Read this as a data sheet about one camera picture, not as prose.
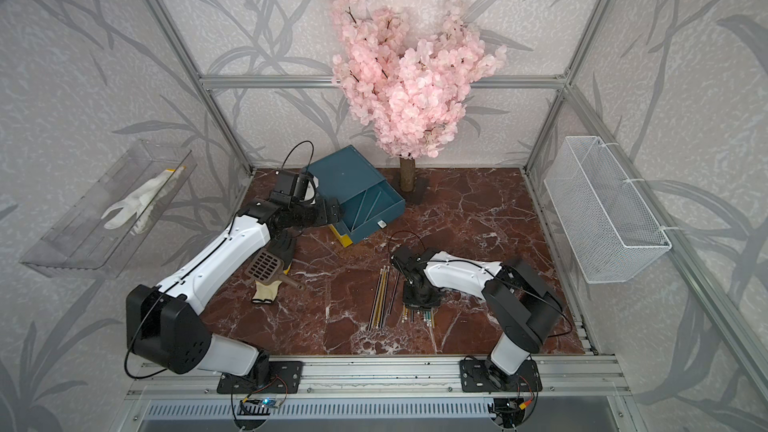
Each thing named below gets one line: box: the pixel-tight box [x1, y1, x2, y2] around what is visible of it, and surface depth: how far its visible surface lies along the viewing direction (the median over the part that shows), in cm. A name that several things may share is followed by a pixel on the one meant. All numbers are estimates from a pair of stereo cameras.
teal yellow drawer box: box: [304, 144, 406, 248], surface depth 90 cm
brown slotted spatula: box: [244, 249, 306, 291], surface depth 91 cm
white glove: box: [100, 166, 187, 234], surface depth 68 cm
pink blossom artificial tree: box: [330, 0, 507, 192], surface depth 72 cm
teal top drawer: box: [340, 179, 406, 245], surface depth 86 cm
